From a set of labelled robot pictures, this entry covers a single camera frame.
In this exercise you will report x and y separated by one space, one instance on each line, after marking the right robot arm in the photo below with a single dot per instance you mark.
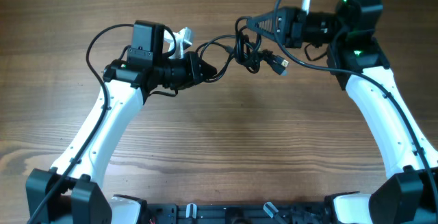
355 58

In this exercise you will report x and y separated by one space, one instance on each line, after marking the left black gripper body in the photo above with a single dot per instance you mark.
180 72

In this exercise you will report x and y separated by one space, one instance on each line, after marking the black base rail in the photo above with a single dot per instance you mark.
306 213

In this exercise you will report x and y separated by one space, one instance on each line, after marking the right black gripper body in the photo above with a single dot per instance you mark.
317 29

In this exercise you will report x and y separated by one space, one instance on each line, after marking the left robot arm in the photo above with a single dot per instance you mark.
157 61

